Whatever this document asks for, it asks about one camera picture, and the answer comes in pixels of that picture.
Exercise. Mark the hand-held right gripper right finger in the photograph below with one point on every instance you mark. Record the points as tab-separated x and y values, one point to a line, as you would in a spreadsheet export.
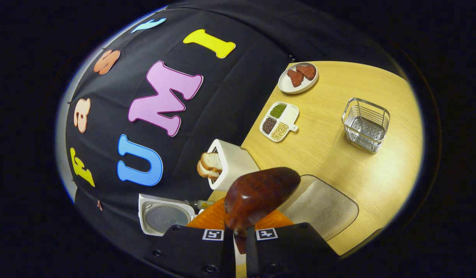
288	251

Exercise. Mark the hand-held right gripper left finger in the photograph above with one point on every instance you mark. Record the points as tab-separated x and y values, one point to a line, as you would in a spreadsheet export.
191	251

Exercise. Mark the white rice cooker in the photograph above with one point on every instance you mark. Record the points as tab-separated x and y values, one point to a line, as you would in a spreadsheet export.
164	218

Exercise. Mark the cream tray of rice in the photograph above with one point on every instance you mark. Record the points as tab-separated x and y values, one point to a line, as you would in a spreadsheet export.
323	208

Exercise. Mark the dark wooden spoon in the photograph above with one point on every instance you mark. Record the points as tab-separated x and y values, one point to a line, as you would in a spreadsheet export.
261	193

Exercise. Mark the small glass bottle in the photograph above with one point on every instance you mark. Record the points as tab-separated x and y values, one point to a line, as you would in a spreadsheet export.
202	204

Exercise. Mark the white toaster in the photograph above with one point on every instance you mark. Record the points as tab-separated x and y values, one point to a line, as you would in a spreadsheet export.
236	162

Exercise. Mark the white divided dish of beans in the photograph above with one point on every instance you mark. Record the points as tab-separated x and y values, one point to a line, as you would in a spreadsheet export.
289	114

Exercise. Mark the round white plate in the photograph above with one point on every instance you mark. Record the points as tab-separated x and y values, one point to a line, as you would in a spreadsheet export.
286	87

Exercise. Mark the brown meat piece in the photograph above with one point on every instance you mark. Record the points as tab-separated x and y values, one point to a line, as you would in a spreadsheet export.
295	78
306	72

